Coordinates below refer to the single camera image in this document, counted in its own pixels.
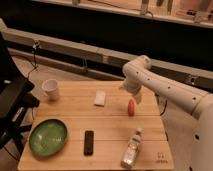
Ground green bowl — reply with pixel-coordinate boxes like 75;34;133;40
29;119;68;157

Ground black hanging cable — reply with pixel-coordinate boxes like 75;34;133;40
27;40;40;81

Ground black remote control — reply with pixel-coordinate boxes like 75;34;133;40
84;130;94;156

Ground white sponge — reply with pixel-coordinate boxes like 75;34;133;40
94;91;106;106

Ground clear plastic bottle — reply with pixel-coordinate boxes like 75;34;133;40
121;128;142;169

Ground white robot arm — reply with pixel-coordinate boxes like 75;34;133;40
122;55;213;171

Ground white paper cup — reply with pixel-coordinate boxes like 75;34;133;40
42;79;59;101

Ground black office chair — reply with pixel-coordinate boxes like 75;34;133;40
0;32;40;153

